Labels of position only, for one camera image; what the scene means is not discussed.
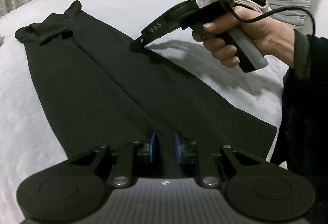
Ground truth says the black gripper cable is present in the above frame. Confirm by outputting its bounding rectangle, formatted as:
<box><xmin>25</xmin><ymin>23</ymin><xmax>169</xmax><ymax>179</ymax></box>
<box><xmin>229</xmin><ymin>5</ymin><xmax>317</xmax><ymax>37</ymax></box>

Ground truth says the cream folded garment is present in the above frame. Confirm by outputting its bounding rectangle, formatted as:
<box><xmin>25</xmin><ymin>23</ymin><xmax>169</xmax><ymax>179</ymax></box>
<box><xmin>233</xmin><ymin>0</ymin><xmax>272</xmax><ymax>13</ymax></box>

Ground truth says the black t-shirt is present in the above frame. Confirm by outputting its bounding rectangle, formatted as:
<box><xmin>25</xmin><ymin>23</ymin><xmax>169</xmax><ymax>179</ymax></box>
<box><xmin>15</xmin><ymin>1</ymin><xmax>276</xmax><ymax>178</ymax></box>

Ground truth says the white plush dog toy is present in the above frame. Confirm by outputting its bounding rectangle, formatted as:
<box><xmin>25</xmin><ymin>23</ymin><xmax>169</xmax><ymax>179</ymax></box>
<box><xmin>0</xmin><ymin>35</ymin><xmax>4</xmax><ymax>46</ymax></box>

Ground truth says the person right hand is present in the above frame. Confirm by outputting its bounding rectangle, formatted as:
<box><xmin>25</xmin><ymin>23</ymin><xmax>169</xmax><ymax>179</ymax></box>
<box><xmin>192</xmin><ymin>13</ymin><xmax>295</xmax><ymax>68</ymax></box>

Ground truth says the person right forearm black sleeve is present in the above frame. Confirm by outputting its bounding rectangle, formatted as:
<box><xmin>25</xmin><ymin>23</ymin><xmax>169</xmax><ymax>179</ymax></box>
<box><xmin>271</xmin><ymin>31</ymin><xmax>327</xmax><ymax>223</ymax></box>

